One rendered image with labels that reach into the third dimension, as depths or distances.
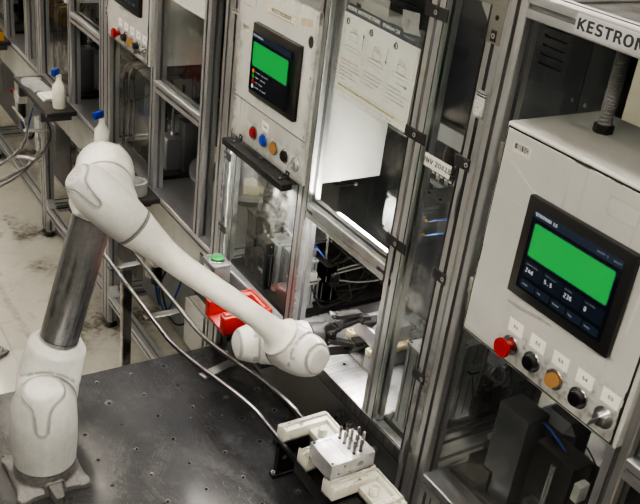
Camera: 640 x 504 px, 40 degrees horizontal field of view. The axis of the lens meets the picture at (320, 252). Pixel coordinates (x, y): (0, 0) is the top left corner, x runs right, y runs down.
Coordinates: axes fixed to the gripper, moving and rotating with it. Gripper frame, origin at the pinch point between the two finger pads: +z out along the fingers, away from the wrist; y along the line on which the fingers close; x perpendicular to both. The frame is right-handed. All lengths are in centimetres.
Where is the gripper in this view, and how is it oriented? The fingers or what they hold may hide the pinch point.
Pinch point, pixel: (367, 329)
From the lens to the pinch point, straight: 242.9
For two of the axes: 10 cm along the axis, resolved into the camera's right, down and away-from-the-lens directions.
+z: 8.3, -0.4, 5.6
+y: 2.2, -8.9, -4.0
